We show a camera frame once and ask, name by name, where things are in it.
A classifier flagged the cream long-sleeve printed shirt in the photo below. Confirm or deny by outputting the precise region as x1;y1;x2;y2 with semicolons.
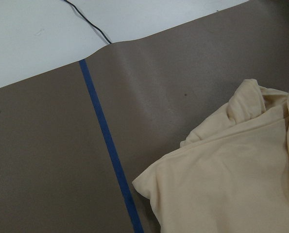
133;79;289;233

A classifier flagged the black cable on table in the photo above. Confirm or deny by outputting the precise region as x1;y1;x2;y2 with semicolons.
63;0;112;46

